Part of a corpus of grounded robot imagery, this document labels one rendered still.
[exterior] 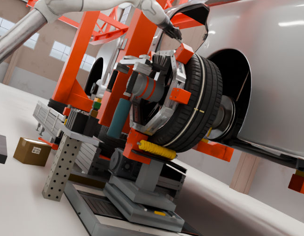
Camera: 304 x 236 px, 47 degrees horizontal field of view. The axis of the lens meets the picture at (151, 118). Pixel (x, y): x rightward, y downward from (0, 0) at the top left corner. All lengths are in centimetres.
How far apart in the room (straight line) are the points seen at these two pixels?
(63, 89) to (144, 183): 241
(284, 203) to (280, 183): 38
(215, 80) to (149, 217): 89
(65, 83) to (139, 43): 197
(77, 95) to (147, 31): 203
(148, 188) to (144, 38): 108
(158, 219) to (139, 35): 131
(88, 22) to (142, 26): 195
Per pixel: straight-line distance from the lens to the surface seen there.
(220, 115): 239
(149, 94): 217
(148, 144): 212
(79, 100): 448
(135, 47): 261
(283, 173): 691
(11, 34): 204
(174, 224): 219
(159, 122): 208
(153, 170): 228
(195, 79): 203
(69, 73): 443
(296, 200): 661
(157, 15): 218
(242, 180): 723
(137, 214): 205
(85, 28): 451
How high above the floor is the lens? 64
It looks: 1 degrees up
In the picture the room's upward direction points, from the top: 20 degrees clockwise
